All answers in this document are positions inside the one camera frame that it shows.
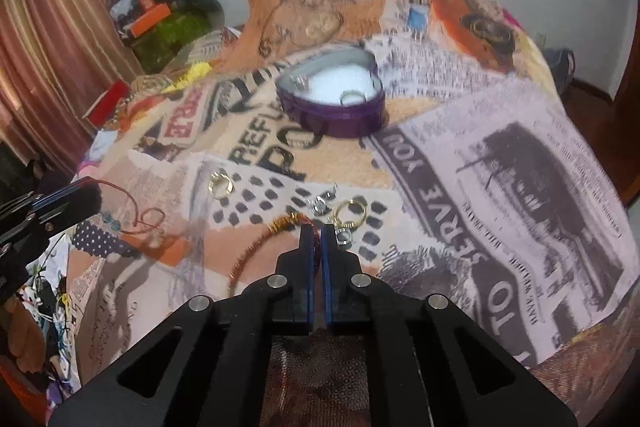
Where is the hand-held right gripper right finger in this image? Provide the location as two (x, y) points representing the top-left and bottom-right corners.
(320, 225), (572, 427)

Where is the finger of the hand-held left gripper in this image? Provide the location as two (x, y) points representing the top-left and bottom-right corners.
(31, 184), (104, 234)

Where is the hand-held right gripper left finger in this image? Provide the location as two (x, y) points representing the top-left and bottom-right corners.
(47, 225), (317, 427)

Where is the copper wire bracelet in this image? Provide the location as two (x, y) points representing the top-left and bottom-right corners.
(227, 214), (319, 296)

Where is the red cord necklace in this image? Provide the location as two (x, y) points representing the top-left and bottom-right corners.
(75, 177), (166, 234)

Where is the purple heart-shaped jewelry box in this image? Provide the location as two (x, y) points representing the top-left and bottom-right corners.
(275, 41), (387, 138)

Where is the pile of colourful clutter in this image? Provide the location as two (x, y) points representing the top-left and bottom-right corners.
(0, 232), (82, 408)

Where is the red box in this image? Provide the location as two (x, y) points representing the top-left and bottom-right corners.
(82, 79), (130, 128)

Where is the printed blanket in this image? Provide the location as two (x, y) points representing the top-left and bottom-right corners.
(65, 0), (627, 427)

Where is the striped pink curtain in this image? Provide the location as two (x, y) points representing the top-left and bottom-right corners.
(0, 0), (147, 188)

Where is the yellow cloth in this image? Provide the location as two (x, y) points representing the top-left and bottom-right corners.
(170, 60), (211, 90)

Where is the green bag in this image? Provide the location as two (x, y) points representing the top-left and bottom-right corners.
(131, 11), (214, 73)

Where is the orange box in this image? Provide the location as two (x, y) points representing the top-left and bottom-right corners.
(122, 3), (171, 39)

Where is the gold wire-wrapped ring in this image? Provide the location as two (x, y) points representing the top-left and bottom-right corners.
(332, 199), (370, 229)

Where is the silver ring on cloth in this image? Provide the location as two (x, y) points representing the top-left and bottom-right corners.
(305, 189), (335, 214)

